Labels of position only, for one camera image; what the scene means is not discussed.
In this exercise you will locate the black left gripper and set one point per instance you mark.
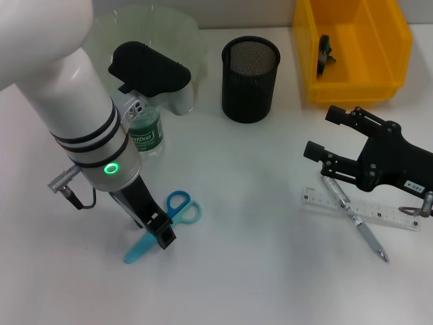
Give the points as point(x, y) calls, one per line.
point(135, 199)

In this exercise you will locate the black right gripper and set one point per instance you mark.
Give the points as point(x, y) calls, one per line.
point(392, 159)

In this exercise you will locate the blue scissors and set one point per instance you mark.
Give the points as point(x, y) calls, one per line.
point(179, 206)

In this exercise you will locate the green plastic wrapper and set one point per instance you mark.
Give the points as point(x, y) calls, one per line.
point(325, 54)

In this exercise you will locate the clear bottle with green label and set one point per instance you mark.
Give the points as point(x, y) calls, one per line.
point(149, 135)

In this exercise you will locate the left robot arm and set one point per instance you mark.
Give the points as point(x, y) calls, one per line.
point(78, 111)

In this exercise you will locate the transparent plastic ruler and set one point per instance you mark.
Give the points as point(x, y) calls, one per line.
point(318, 199)

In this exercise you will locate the grey retractable pen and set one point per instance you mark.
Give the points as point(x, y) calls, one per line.
point(367, 237)

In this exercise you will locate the translucent green fruit plate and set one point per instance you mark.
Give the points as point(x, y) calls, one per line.
point(152, 27)

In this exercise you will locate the yellow plastic storage bin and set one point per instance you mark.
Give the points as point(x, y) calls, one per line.
point(372, 34)

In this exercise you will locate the black mesh cylinder cup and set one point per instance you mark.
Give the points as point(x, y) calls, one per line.
point(250, 84)

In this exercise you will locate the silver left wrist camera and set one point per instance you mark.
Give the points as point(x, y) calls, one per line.
point(152, 71)

